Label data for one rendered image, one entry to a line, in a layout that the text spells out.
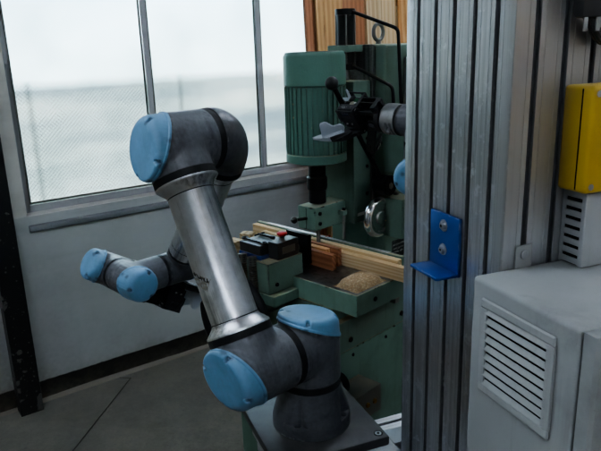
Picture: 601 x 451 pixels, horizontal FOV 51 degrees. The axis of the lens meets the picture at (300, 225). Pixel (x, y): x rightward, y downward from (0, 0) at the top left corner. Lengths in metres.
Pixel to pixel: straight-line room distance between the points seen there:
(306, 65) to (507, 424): 1.15
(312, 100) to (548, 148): 0.98
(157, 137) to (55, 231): 1.91
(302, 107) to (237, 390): 0.92
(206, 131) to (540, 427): 0.71
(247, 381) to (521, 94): 0.60
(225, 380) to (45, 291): 2.01
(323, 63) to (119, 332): 1.90
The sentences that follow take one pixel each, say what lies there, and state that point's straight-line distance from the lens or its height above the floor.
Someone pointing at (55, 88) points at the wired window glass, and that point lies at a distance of 2.97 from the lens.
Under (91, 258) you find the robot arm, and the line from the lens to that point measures 1.49.
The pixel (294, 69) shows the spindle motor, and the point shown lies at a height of 1.46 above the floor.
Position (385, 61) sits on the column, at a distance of 1.90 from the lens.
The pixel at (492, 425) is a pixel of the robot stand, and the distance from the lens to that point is 0.89.
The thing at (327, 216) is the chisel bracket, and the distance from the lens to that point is 1.87.
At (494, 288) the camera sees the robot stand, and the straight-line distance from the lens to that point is 0.82.
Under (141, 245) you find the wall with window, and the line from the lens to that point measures 3.12.
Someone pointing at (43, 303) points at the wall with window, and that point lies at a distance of 3.04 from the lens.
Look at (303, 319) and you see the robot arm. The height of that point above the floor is 1.05.
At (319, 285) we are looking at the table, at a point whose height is 0.90.
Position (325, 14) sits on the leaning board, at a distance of 3.42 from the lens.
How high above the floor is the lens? 1.52
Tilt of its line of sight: 16 degrees down
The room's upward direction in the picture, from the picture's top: 2 degrees counter-clockwise
